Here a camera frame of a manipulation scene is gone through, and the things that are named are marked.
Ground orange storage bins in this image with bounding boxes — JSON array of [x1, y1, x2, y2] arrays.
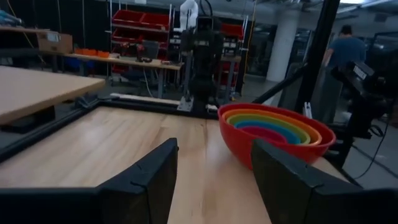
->
[[74, 48, 110, 59]]

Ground small white plastic piece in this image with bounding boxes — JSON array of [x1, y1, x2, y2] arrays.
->
[[303, 101, 313, 119]]

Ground long wooden workbench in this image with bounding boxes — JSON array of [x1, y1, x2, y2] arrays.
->
[[63, 52, 184, 99]]

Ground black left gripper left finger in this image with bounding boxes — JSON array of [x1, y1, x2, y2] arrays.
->
[[0, 138, 180, 224]]

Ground white round pillar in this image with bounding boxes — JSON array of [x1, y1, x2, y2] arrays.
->
[[266, 9, 301, 83]]

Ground small pink plastic bowl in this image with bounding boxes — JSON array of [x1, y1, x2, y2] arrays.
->
[[241, 126, 289, 144]]

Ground large red plastic bowl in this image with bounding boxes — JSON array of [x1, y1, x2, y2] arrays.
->
[[217, 103, 337, 171]]

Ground brown cardboard box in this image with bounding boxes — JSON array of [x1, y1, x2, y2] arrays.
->
[[36, 30, 74, 54]]

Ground light wooden desk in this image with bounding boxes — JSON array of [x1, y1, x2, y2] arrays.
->
[[0, 65, 106, 126]]

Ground blue plastic bowl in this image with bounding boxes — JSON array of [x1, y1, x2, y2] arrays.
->
[[233, 120, 302, 145]]

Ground thin black hanging cable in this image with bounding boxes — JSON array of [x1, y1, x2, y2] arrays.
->
[[354, 118, 392, 180]]

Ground metal rack with red bins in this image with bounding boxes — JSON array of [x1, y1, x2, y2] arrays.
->
[[108, 2, 175, 78], [220, 15, 249, 94]]

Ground grey metal mounting plate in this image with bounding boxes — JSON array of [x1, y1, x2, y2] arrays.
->
[[177, 96, 194, 112]]

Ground green plastic bowl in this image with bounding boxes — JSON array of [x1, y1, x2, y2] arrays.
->
[[226, 113, 312, 145]]

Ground black metal table frame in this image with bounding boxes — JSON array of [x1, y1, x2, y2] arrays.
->
[[0, 0, 341, 164]]

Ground orange plastic bowl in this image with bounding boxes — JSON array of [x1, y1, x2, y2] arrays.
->
[[221, 108, 323, 146]]

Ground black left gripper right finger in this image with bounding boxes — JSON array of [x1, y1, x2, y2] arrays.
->
[[250, 139, 398, 224]]

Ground person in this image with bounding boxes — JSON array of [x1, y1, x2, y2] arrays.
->
[[320, 24, 368, 71]]

